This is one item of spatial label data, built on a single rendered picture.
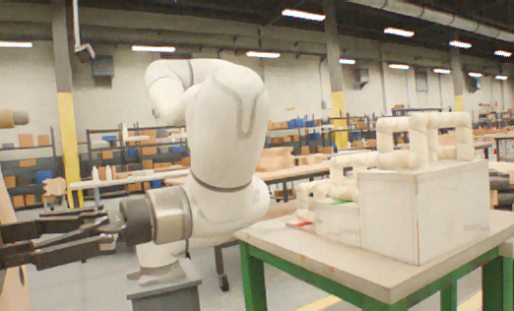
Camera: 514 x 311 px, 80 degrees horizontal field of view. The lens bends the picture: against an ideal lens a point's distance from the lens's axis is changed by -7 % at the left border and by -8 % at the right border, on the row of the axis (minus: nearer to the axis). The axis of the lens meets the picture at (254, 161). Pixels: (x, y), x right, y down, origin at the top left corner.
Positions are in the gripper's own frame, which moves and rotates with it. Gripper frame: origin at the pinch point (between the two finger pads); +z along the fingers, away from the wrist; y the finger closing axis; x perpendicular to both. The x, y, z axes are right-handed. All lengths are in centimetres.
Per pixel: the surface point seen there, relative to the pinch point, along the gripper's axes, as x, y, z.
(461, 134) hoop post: 11, -14, -83
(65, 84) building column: 6, 707, -10
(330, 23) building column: 189, 748, -746
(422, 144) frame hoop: 11, -15, -68
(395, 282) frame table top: -10, -22, -54
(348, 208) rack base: -6, -2, -64
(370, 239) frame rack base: -11, -9, -63
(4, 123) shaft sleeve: 15.9, 3.9, -2.5
